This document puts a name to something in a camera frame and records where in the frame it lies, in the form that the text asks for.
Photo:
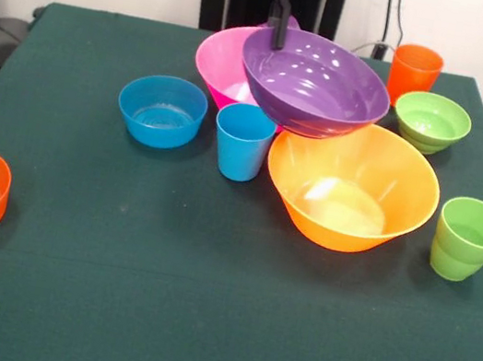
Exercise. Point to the purple plastic cup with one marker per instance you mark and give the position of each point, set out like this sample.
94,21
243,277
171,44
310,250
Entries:
293,22

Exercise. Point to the pink plastic bowl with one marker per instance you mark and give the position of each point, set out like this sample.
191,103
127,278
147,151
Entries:
222,65

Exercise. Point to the purple plastic bowl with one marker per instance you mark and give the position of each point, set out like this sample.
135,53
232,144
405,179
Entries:
317,95

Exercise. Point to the blue plastic cup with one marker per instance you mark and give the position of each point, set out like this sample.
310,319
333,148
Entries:
241,152

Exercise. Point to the green plastic bowl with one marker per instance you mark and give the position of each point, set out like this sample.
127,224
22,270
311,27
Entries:
430,129

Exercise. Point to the yellow plastic bowl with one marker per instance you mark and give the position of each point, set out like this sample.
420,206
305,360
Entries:
403,190

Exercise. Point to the orange plastic cup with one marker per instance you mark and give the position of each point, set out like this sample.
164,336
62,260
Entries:
412,72

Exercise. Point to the blue plastic bowl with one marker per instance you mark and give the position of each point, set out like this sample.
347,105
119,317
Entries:
159,128

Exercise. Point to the green plastic cup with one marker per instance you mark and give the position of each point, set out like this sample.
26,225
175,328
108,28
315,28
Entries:
461,261

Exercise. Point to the dark green tablecloth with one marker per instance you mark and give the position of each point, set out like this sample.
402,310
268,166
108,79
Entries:
152,314

